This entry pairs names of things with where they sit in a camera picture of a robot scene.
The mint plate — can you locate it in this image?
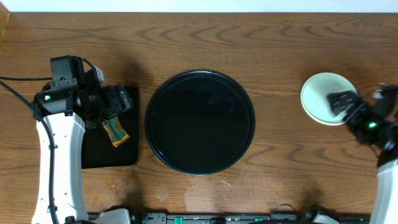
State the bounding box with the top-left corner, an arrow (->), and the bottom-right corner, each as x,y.
300,72 -> 356,123

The orange green scrub sponge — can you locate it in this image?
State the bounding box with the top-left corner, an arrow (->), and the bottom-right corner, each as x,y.
103,116 -> 130,147

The yellow plate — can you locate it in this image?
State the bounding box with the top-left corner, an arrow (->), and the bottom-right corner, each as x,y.
303,107 -> 345,126

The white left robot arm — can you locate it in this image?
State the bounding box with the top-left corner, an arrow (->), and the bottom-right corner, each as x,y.
32,83 -> 138,223

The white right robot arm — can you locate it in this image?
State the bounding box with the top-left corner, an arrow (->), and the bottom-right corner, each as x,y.
327,88 -> 397,224

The black rectangular tray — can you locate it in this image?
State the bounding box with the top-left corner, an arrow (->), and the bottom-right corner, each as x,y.
81,86 -> 140,169

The black round tray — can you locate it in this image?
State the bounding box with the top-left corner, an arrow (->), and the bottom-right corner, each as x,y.
144,70 -> 256,175

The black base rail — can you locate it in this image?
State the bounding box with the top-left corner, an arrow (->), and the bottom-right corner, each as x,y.
86,212 -> 371,224

